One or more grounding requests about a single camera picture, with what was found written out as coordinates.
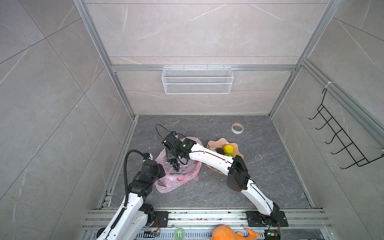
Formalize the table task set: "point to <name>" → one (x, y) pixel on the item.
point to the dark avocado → (220, 150)
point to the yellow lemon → (228, 149)
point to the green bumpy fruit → (229, 154)
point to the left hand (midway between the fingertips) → (160, 163)
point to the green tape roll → (177, 230)
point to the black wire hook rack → (360, 160)
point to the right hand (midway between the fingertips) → (171, 151)
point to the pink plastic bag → (171, 179)
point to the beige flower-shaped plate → (221, 143)
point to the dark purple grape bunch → (176, 166)
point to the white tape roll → (238, 124)
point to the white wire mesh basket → (197, 80)
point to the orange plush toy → (224, 232)
